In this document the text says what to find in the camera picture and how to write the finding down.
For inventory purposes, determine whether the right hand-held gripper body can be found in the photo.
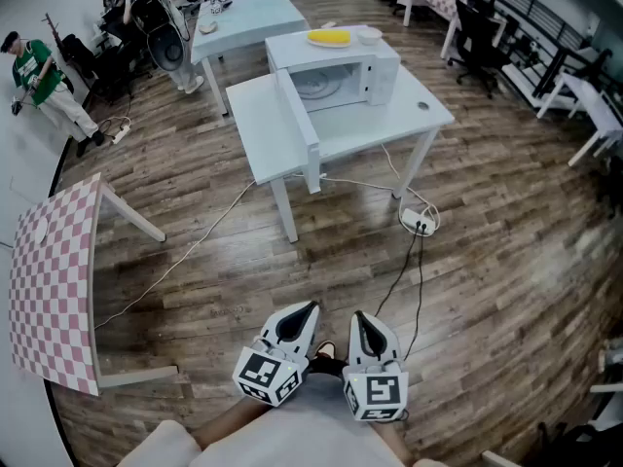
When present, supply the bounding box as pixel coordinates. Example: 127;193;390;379
343;355;410;423

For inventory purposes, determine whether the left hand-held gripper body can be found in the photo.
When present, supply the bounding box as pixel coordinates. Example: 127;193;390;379
232;337;312;408

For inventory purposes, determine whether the person's left forearm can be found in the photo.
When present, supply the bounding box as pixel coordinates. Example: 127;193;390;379
192;396;274;449

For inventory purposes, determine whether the person's right forearm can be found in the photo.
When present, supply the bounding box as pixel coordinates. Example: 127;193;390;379
374;418;415;467

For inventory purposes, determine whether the white round plate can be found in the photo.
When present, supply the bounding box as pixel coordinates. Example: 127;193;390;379
291;68;352;99

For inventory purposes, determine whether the white microwave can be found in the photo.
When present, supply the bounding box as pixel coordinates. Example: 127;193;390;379
264;24;402;115

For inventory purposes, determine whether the person's black trouser leg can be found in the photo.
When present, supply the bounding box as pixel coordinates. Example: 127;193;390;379
306;355;347;378

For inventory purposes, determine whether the person's light shirt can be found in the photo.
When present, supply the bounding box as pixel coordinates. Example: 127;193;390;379
116;372;439;467

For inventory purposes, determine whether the white rectangular table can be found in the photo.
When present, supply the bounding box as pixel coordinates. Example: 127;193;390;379
225;63;457;243

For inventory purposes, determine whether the beige round plate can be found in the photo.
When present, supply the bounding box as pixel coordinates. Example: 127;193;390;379
306;34;352;50

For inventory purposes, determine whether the yellow corn cob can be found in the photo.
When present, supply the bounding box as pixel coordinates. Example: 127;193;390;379
307;28;351;48

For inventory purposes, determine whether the white rice bowl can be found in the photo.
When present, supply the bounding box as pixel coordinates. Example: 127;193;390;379
357;26;385;47

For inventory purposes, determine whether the light blue table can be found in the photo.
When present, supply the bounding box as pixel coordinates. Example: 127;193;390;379
189;0;320;116

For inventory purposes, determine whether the black metal railing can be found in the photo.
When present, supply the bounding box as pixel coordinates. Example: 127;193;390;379
469;0;617;91

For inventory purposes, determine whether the wooden coat rack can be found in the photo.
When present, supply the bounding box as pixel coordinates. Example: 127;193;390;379
41;12;74;91

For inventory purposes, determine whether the black cable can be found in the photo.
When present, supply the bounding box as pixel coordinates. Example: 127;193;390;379
96;116;131;138
372;229;420;320
401;231;425;362

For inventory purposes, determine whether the long white cable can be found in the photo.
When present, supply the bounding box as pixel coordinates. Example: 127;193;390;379
93;178;258;331

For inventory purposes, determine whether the white power cord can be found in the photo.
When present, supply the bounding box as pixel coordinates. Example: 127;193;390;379
318;142;442;233

